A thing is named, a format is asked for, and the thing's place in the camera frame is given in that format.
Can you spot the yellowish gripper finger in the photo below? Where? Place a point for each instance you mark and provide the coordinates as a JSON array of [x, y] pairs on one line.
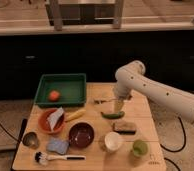
[[118, 104]]

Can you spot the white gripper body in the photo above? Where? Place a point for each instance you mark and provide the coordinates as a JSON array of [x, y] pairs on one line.
[[123, 94]]

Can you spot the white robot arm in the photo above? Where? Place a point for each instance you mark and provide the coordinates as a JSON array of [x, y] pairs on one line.
[[131, 76]]

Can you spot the purple bowl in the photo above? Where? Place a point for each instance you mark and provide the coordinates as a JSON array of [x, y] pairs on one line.
[[81, 135]]

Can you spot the orange bowl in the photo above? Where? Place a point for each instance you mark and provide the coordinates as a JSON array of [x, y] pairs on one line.
[[44, 126]]

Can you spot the green pepper toy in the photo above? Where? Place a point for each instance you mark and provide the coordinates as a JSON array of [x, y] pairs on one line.
[[113, 115]]

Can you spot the white cup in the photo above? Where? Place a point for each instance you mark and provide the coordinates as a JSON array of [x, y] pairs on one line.
[[111, 142]]

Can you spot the yellow banana toy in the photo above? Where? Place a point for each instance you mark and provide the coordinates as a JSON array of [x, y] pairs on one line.
[[75, 115]]

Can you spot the wooden board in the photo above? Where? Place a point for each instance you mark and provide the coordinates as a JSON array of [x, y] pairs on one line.
[[136, 110]]

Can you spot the green cup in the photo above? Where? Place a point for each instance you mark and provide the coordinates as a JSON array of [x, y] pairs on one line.
[[139, 148]]

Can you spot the green plastic tray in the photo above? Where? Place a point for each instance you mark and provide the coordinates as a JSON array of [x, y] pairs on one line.
[[72, 89]]

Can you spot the orange tomato toy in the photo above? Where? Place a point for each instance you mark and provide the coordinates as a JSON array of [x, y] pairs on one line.
[[54, 96]]

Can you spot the white cloth piece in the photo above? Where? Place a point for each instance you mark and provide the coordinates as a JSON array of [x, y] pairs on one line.
[[54, 117]]

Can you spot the blue sponge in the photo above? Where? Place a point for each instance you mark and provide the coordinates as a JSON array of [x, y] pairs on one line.
[[57, 145]]

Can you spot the white black dish brush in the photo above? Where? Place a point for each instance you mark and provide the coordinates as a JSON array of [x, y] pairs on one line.
[[44, 158]]

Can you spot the small metal cup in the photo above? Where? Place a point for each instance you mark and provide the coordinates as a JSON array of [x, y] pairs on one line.
[[31, 140]]

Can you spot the black bar handle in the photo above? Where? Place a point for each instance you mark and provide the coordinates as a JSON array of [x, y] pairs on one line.
[[22, 130]]

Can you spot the wooden chair frame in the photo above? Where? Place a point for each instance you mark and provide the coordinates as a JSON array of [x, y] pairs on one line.
[[84, 12]]

